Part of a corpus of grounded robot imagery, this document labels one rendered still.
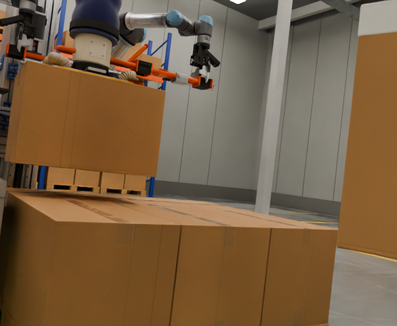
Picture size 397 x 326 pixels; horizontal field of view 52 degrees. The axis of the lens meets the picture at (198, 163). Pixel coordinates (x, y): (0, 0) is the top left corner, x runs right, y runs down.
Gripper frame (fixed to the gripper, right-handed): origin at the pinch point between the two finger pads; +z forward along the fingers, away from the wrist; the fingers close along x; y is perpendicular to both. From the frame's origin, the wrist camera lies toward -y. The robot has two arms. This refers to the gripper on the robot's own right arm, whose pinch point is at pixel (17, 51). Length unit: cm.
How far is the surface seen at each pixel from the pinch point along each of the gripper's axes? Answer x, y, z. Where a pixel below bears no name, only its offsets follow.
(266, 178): 152, 291, 45
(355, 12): 386, 677, -337
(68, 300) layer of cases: -104, 12, 87
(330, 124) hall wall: 621, 899, -139
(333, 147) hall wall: 604, 901, -73
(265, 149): 158, 289, 11
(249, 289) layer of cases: -100, 78, 88
